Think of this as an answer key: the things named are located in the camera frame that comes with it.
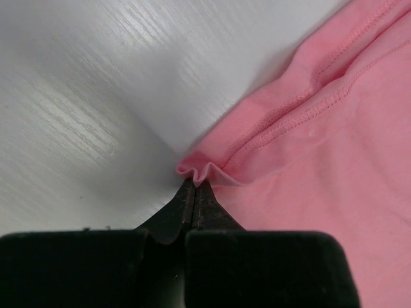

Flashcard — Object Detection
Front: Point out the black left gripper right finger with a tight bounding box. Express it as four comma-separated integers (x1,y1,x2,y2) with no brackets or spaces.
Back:
184,181,362,308

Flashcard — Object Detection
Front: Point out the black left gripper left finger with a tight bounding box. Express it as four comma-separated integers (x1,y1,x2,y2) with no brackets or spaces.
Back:
1,180,195,307

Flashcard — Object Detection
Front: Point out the pink t-shirt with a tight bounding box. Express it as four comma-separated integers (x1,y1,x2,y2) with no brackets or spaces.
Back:
177,1,410,307

